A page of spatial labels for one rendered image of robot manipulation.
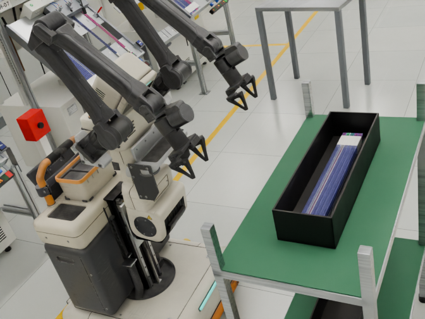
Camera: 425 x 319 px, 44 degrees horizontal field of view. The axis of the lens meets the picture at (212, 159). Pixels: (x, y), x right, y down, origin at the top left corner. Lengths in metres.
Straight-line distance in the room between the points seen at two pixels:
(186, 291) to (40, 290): 1.10
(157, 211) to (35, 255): 1.62
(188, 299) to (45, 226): 0.70
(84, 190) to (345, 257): 1.17
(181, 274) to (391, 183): 1.20
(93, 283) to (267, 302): 0.88
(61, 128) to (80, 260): 1.85
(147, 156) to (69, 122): 2.00
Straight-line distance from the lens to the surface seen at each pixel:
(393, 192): 1.68
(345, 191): 1.53
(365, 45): 4.37
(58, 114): 3.88
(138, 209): 2.08
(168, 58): 2.00
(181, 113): 1.51
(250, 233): 1.59
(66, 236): 2.19
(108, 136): 1.69
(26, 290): 3.32
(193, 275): 2.51
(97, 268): 2.27
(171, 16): 1.92
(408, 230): 3.00
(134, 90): 1.56
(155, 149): 1.97
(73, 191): 2.26
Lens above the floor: 1.97
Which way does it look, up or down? 31 degrees down
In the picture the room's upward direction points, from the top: 14 degrees counter-clockwise
